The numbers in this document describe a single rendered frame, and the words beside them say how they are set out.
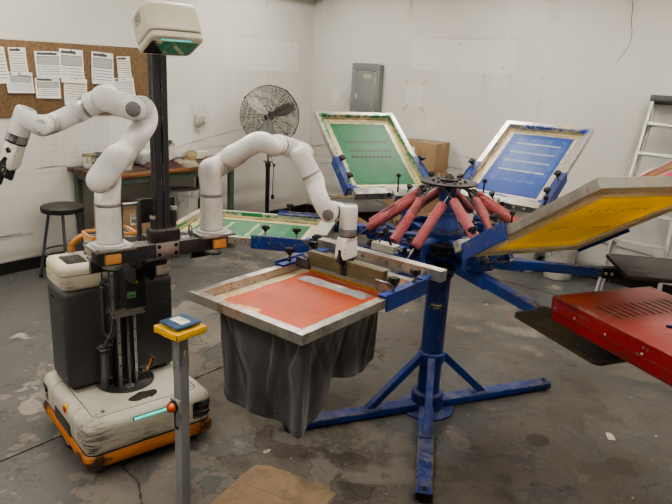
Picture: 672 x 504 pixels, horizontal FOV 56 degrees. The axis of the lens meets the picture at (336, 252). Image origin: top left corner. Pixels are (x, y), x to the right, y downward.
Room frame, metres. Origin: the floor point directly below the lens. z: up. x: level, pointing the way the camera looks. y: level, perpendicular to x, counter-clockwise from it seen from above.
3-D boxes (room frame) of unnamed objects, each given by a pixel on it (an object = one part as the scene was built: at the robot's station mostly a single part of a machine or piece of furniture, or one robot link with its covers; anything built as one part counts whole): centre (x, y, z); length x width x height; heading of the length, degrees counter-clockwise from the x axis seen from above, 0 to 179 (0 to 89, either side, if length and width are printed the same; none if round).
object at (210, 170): (2.62, 0.54, 1.37); 0.13 x 0.10 x 0.16; 174
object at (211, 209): (2.62, 0.55, 1.21); 0.16 x 0.13 x 0.15; 41
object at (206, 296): (2.38, 0.08, 0.97); 0.79 x 0.58 x 0.04; 142
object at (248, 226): (3.34, 0.33, 1.05); 1.08 x 0.61 x 0.23; 82
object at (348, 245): (2.54, -0.05, 1.12); 0.10 x 0.07 x 0.11; 142
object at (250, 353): (2.15, 0.26, 0.74); 0.45 x 0.03 x 0.43; 52
